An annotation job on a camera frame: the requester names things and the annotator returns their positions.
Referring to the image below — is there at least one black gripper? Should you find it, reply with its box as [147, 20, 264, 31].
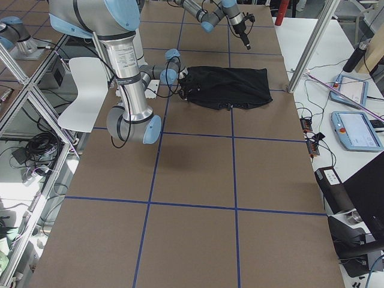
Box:
[233, 23, 251, 50]

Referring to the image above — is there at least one black printed t-shirt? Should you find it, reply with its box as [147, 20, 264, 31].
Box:
[178, 66, 272, 110]

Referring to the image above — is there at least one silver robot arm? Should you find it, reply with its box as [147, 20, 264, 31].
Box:
[49, 1, 187, 144]
[167, 0, 256, 50]

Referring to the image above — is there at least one red cylinder bottle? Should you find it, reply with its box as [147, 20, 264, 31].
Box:
[275, 0, 290, 26]

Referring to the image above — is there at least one black water bottle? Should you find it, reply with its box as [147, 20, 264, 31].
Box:
[343, 38, 371, 73]

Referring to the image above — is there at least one blue teach pendant far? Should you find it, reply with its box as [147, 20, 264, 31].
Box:
[333, 74, 368, 106]

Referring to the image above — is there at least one blue teach pendant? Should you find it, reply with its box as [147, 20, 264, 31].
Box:
[333, 74, 368, 106]
[331, 111, 383, 152]

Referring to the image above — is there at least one blue teach pendant near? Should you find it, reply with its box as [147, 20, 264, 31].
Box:
[331, 111, 383, 152]

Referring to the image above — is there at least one white plastic chair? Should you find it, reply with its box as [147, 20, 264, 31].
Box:
[58, 57, 109, 133]

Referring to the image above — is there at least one black box with label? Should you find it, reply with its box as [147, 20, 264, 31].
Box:
[314, 166, 356, 214]

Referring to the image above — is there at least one black monitor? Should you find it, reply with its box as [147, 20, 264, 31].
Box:
[344, 153, 383, 239]

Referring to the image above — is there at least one aluminium camera post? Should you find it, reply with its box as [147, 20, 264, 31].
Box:
[287, 0, 340, 94]

